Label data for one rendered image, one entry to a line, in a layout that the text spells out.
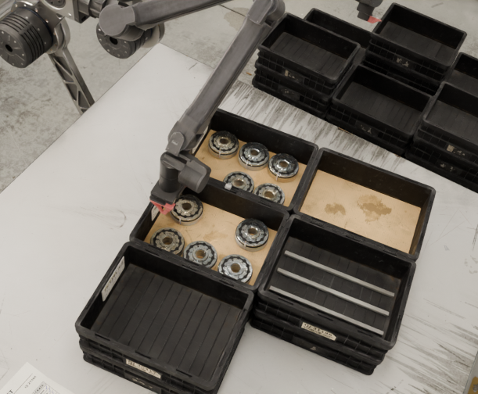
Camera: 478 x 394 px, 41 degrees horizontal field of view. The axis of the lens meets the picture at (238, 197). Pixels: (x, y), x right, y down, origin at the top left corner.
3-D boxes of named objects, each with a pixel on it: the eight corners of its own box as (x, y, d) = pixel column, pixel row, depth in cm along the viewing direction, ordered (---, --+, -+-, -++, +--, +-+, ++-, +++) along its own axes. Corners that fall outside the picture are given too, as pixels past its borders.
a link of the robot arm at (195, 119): (271, -4, 154) (258, -13, 144) (289, 8, 153) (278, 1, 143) (177, 141, 165) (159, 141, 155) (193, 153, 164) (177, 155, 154)
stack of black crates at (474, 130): (389, 184, 307) (421, 119, 271) (411, 145, 324) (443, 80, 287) (468, 221, 298) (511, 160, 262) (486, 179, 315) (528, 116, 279)
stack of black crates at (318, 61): (245, 113, 324) (256, 44, 288) (272, 80, 341) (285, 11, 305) (314, 148, 316) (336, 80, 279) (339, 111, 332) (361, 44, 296)
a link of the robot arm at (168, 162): (168, 144, 160) (155, 158, 157) (191, 156, 159) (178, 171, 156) (167, 161, 166) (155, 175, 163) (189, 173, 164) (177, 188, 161)
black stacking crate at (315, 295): (251, 311, 186) (256, 292, 177) (285, 234, 203) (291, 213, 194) (381, 364, 180) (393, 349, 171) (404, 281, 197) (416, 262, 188)
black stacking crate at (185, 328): (77, 345, 174) (72, 327, 165) (127, 261, 191) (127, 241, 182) (209, 404, 169) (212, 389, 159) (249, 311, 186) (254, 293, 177)
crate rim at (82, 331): (72, 331, 166) (71, 327, 165) (127, 243, 184) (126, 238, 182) (212, 392, 161) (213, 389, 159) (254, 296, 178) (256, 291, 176)
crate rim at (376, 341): (255, 296, 178) (256, 291, 176) (289, 216, 195) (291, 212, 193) (391, 352, 172) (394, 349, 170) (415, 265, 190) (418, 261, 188)
